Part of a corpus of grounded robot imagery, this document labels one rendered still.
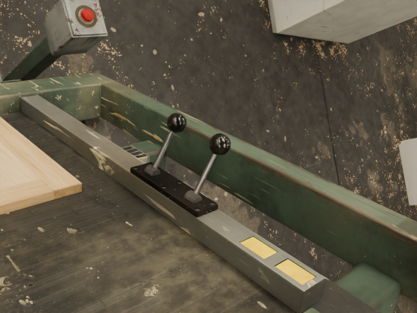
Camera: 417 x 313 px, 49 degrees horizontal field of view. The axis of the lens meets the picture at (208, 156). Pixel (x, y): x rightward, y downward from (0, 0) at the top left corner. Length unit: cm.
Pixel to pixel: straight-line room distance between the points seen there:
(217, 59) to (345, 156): 138
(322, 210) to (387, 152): 345
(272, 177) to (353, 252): 22
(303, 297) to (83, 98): 97
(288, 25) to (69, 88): 218
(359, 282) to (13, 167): 68
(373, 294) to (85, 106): 97
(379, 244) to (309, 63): 292
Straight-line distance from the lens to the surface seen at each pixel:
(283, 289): 68
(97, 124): 153
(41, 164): 99
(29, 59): 183
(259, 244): 72
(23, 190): 90
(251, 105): 310
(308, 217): 92
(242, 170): 101
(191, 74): 284
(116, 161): 95
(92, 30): 146
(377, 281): 84
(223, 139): 78
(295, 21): 330
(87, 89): 142
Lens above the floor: 214
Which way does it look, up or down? 51 degrees down
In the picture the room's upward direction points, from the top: 76 degrees clockwise
